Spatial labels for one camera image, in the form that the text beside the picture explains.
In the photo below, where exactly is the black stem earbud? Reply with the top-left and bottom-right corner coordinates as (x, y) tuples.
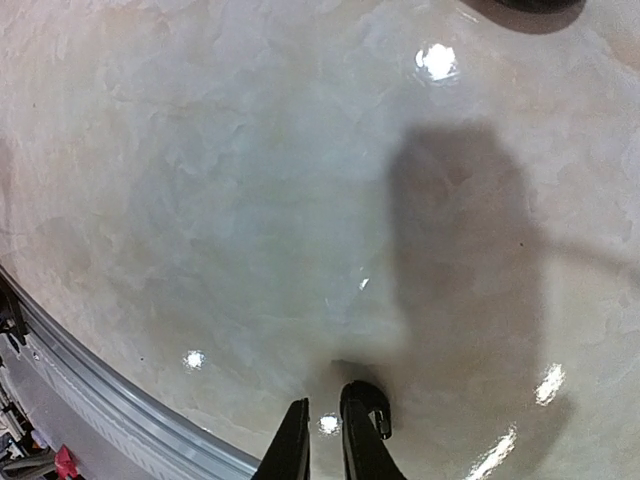
(340, 380), (393, 440)

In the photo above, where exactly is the aluminium front rail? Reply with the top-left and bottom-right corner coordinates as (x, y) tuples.
(1, 271), (259, 479)

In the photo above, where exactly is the black earbud charging case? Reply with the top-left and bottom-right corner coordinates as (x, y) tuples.
(497, 0), (581, 14)

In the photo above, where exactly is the red fabric pouch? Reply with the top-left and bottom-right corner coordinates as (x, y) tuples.
(54, 445), (80, 480)

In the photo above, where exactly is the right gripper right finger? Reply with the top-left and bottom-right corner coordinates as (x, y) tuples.
(340, 401), (405, 480)

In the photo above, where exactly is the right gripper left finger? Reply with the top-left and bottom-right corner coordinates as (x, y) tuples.
(254, 398), (310, 480)

